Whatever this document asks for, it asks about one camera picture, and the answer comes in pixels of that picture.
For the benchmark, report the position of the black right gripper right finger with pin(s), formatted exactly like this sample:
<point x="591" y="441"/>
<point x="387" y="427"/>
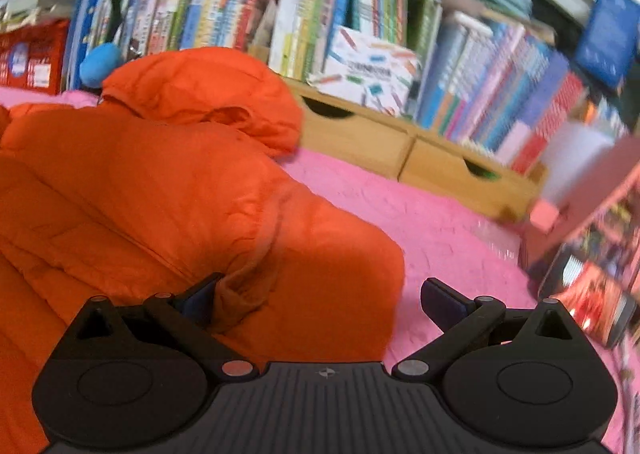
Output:
<point x="512" y="377"/>

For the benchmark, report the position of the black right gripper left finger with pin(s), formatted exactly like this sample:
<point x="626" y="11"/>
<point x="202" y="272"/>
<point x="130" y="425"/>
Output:
<point x="136" y="377"/>

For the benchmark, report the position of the orange puffer jacket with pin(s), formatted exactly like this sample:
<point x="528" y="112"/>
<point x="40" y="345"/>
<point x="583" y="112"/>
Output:
<point x="174" y="176"/>

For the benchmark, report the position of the pink bunny-print blanket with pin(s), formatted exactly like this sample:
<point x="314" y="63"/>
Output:
<point x="437" y="236"/>

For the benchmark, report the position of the row of upright books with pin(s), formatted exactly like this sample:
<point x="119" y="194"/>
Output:
<point x="479" y="73"/>

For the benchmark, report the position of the wooden drawer organizer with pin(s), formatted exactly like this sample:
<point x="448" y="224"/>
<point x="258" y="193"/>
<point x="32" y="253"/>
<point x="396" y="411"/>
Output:
<point x="400" y="151"/>

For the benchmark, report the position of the blue plush ball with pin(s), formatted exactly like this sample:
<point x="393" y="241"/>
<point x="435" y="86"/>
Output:
<point x="99" y="64"/>

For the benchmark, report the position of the white label printer box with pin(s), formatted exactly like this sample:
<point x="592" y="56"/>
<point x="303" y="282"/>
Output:
<point x="367" y="71"/>

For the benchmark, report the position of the red plastic crate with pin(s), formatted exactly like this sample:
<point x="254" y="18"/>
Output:
<point x="32" y="56"/>

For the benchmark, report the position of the dark blue box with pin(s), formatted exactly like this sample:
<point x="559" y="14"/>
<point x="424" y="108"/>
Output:
<point x="609" y="43"/>

